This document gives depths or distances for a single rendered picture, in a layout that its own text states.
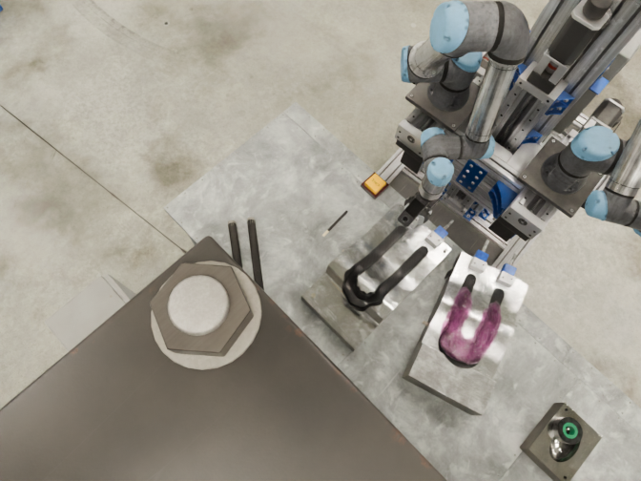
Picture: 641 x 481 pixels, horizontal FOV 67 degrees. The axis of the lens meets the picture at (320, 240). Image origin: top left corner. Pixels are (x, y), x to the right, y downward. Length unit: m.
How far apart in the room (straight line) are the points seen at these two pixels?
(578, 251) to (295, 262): 1.79
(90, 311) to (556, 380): 1.50
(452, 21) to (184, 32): 2.46
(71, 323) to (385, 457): 0.82
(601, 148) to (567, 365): 0.76
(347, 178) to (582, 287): 1.58
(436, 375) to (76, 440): 1.28
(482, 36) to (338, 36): 2.18
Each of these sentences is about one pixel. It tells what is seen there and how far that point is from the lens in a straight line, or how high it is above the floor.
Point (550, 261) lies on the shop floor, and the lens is 2.97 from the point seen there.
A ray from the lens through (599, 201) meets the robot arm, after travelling 1.48.
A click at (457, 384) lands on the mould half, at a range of 1.68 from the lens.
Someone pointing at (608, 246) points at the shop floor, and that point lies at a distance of 3.16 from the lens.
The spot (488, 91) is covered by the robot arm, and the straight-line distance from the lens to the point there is 1.46.
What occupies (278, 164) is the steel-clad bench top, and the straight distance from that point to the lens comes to 1.96.
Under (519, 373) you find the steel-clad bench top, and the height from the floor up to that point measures 0.80.
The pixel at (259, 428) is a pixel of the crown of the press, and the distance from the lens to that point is 0.51.
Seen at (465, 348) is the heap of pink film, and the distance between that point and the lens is 1.71.
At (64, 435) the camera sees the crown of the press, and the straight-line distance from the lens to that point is 0.56.
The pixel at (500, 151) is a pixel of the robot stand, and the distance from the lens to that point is 1.96.
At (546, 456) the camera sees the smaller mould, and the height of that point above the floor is 0.87.
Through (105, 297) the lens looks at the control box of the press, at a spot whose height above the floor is 1.47.
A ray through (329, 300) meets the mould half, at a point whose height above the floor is 0.86.
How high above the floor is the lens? 2.51
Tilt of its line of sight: 70 degrees down
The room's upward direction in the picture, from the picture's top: 6 degrees clockwise
